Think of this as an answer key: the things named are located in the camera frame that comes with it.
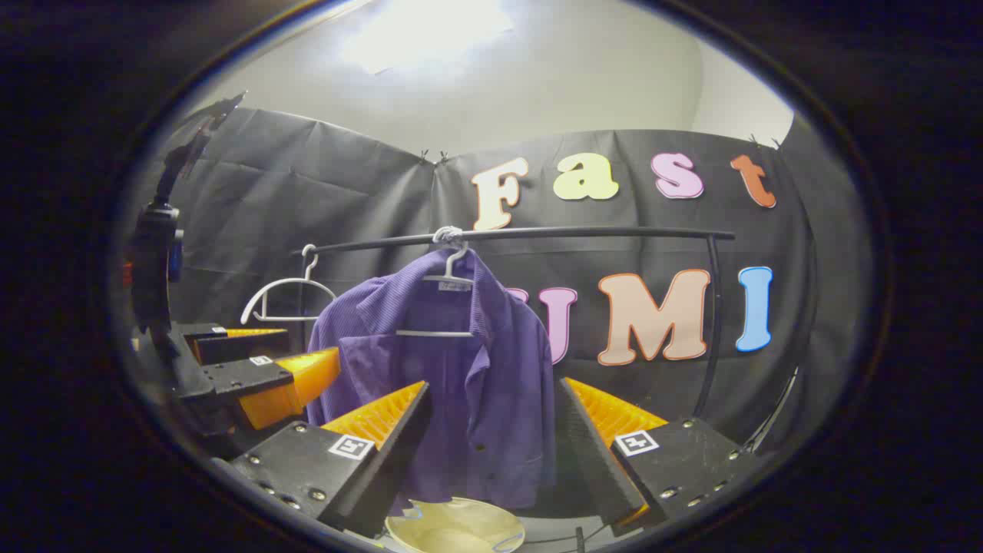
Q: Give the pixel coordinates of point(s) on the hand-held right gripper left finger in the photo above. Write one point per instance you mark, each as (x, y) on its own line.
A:
(399, 445)

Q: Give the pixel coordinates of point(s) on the black clothes rack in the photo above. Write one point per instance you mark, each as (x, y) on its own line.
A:
(599, 232)

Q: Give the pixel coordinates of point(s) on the purple shirt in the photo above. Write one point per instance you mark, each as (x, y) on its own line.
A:
(491, 399)

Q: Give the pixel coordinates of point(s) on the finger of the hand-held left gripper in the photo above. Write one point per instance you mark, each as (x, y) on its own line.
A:
(246, 376)
(238, 347)

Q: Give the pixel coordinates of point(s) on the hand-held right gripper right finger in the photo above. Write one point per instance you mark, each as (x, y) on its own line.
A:
(595, 453)

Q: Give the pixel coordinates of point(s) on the white clothes hanger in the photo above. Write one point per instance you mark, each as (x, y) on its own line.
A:
(435, 332)
(286, 284)

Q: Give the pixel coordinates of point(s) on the cream laundry hamper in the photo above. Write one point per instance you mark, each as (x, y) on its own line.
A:
(453, 530)

